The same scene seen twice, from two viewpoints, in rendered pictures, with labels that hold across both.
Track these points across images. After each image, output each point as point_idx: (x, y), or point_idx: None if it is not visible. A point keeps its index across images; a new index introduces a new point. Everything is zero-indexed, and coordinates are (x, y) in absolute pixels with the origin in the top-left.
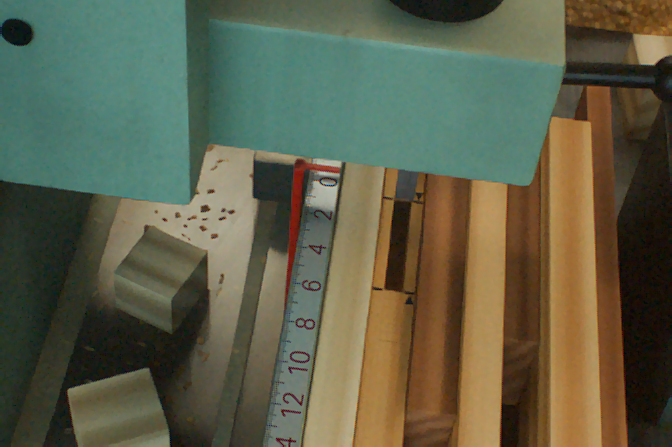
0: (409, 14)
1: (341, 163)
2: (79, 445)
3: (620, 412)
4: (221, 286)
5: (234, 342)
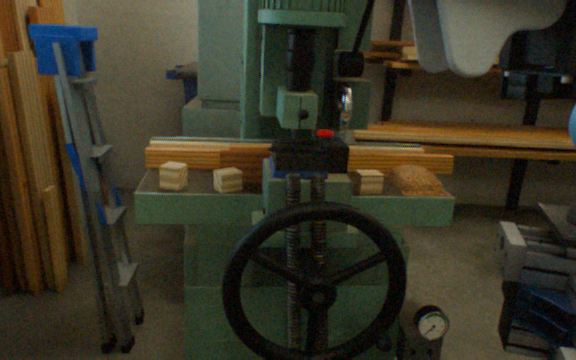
0: (289, 90)
1: None
2: None
3: (243, 151)
4: None
5: None
